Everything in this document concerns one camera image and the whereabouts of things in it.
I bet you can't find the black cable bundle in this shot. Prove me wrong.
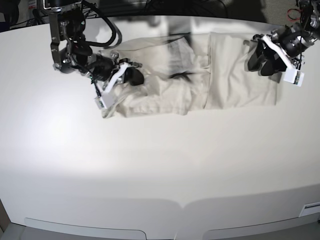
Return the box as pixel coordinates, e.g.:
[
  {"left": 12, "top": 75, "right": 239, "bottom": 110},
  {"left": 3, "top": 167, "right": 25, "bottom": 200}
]
[{"left": 14, "top": 0, "right": 226, "bottom": 27}]

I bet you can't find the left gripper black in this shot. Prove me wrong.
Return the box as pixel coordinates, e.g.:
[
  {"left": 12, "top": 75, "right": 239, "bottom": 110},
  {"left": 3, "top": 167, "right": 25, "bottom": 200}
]
[{"left": 247, "top": 23, "right": 317, "bottom": 76}]

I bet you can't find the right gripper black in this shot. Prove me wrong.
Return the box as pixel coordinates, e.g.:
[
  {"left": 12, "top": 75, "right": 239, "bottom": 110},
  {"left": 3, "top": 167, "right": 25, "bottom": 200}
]
[{"left": 86, "top": 50, "right": 145, "bottom": 86}]

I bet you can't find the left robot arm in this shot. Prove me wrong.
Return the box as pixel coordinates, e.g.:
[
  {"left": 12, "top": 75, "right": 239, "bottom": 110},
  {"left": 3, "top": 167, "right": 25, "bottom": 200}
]
[{"left": 247, "top": 0, "right": 320, "bottom": 76}]

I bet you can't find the light beige T-shirt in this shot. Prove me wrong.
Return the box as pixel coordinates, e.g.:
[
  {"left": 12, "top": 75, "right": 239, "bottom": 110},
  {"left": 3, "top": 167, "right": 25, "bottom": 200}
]
[{"left": 101, "top": 32, "right": 277, "bottom": 118}]

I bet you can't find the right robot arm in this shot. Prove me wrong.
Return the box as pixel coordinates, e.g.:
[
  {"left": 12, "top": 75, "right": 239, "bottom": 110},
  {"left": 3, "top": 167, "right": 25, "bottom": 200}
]
[{"left": 39, "top": 0, "right": 145, "bottom": 87}]

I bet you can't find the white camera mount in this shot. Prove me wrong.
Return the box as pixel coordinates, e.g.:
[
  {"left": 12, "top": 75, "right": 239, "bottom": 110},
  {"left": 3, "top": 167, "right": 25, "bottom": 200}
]
[
  {"left": 262, "top": 35, "right": 305, "bottom": 87},
  {"left": 94, "top": 62, "right": 131, "bottom": 110}
]

